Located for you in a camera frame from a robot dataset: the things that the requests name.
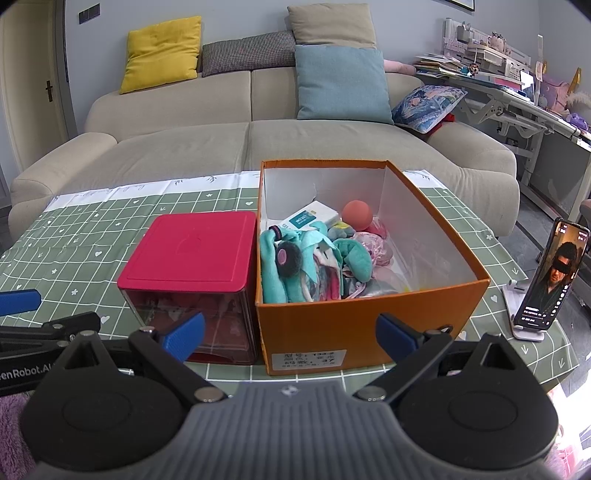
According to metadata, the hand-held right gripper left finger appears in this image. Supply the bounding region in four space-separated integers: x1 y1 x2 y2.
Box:
48 311 228 403

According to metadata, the smartphone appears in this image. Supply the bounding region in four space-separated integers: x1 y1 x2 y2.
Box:
512 218 591 331

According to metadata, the grey plastic bag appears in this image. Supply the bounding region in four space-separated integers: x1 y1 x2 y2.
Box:
350 278 399 297

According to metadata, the beige pillow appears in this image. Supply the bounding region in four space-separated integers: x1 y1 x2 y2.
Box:
287 4 378 49

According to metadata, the light blue pillow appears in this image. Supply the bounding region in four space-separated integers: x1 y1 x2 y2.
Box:
294 45 395 126

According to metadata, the red lidded storage drawer box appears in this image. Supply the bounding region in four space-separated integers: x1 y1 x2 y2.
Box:
117 211 258 366

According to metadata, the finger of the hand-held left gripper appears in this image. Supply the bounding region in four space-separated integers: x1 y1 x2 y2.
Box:
0 290 42 317
0 311 102 345

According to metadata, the grey checked pillow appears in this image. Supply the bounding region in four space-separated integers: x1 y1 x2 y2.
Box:
201 30 297 79

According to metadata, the teal haired plush doll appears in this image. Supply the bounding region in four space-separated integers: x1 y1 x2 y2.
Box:
259 220 375 304

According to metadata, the beige sofa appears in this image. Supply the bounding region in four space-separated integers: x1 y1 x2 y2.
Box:
9 65 520 241

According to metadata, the yellow pillow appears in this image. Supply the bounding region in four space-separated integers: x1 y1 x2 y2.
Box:
119 16 203 95

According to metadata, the orange cardboard box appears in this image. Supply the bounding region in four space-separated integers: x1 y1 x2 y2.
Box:
255 159 491 377

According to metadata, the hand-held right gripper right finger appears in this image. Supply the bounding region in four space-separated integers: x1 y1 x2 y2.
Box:
353 313 532 403

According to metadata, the cream door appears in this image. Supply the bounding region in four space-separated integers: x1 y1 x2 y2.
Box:
0 0 77 172

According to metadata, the white phone stand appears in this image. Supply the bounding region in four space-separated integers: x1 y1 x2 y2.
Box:
502 279 548 343

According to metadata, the pink brocade pouch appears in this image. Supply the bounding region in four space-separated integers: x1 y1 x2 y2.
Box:
355 231 394 269

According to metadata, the coral ball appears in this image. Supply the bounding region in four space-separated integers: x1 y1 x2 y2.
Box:
341 199 374 232

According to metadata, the white cluttered desk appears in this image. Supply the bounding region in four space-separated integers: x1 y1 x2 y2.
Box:
414 17 591 219

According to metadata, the white tissue pack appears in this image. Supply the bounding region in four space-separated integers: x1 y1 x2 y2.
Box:
279 200 341 232

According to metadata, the green grid tablecloth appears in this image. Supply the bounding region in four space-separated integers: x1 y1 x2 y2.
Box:
0 170 591 394

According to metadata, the printed cartoon pillow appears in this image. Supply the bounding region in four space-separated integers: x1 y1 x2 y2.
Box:
391 84 468 136

